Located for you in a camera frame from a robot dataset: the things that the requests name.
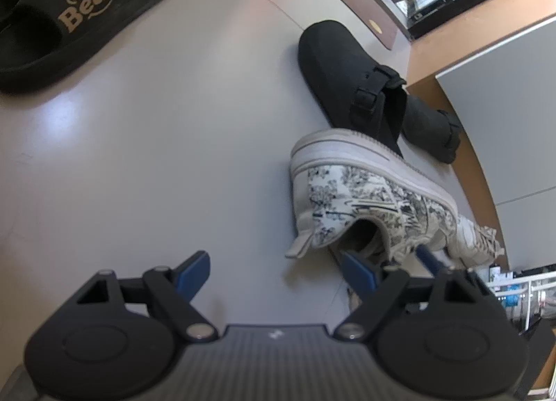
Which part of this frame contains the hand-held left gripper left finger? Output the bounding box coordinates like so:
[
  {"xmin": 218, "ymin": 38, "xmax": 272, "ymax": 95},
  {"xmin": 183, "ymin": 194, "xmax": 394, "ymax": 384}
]
[{"xmin": 76, "ymin": 250, "xmax": 218, "ymax": 343}]

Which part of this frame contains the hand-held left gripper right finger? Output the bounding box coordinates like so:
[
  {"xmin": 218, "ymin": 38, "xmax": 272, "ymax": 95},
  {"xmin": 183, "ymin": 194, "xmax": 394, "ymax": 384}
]
[{"xmin": 332, "ymin": 252, "xmax": 476, "ymax": 341}]

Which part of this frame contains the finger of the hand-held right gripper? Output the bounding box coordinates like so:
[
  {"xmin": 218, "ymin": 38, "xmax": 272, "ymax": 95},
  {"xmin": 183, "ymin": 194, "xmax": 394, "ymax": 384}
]
[{"xmin": 415, "ymin": 245, "xmax": 496, "ymax": 299}]

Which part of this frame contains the white printed sneaker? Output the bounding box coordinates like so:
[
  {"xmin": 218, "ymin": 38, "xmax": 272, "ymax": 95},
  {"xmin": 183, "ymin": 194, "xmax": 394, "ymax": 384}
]
[{"xmin": 284, "ymin": 129, "xmax": 505, "ymax": 272}]

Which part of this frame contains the white metal rack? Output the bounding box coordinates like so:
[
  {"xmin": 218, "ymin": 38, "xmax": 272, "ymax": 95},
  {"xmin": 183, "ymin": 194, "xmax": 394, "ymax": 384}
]
[{"xmin": 486, "ymin": 268, "xmax": 556, "ymax": 334}]

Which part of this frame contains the black buckle clog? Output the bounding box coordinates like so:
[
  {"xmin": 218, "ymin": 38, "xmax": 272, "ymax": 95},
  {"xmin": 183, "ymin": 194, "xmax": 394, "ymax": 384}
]
[
  {"xmin": 297, "ymin": 21, "xmax": 410, "ymax": 159},
  {"xmin": 400, "ymin": 94, "xmax": 463, "ymax": 166}
]

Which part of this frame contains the clear blue-label water bottle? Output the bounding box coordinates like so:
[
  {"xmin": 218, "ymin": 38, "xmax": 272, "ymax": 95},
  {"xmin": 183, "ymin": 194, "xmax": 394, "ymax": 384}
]
[{"xmin": 493, "ymin": 281, "xmax": 520, "ymax": 308}]

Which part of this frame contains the white cabinet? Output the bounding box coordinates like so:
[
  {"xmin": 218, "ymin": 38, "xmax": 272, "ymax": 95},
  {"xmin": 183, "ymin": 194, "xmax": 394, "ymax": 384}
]
[{"xmin": 435, "ymin": 16, "xmax": 556, "ymax": 269}]

